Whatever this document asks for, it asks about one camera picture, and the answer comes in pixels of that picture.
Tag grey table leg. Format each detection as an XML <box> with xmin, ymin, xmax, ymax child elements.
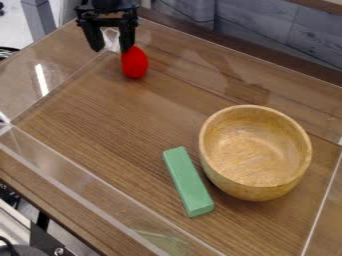
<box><xmin>20</xmin><ymin>0</ymin><xmax>56</xmax><ymax>41</ymax></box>

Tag wooden bowl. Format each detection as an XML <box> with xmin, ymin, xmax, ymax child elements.
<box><xmin>199</xmin><ymin>105</ymin><xmax>313</xmax><ymax>201</ymax></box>

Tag clear acrylic enclosure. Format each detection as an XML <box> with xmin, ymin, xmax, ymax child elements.
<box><xmin>0</xmin><ymin>12</ymin><xmax>342</xmax><ymax>256</ymax></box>

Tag black clamp device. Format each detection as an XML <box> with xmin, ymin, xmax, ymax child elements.
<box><xmin>0</xmin><ymin>236</ymin><xmax>76</xmax><ymax>256</ymax></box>

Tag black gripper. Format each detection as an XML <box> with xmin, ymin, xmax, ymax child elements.
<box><xmin>74</xmin><ymin>0</ymin><xmax>140</xmax><ymax>52</ymax></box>

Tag green rectangular block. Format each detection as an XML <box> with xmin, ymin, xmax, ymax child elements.
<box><xmin>163</xmin><ymin>147</ymin><xmax>214</xmax><ymax>218</ymax></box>

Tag red plush strawberry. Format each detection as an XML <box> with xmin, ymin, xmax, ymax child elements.
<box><xmin>120</xmin><ymin>46</ymin><xmax>148</xmax><ymax>79</ymax></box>

